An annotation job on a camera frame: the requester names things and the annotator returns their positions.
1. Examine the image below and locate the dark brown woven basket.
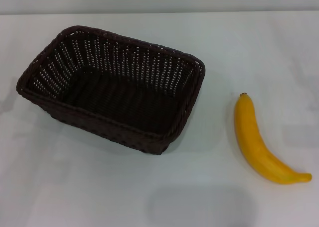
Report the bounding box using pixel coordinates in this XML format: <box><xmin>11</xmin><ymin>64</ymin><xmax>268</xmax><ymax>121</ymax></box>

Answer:
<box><xmin>16</xmin><ymin>25</ymin><xmax>206</xmax><ymax>156</ymax></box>

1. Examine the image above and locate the yellow banana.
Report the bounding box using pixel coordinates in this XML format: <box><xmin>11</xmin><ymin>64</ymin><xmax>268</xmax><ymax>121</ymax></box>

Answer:
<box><xmin>234</xmin><ymin>92</ymin><xmax>313</xmax><ymax>185</ymax></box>

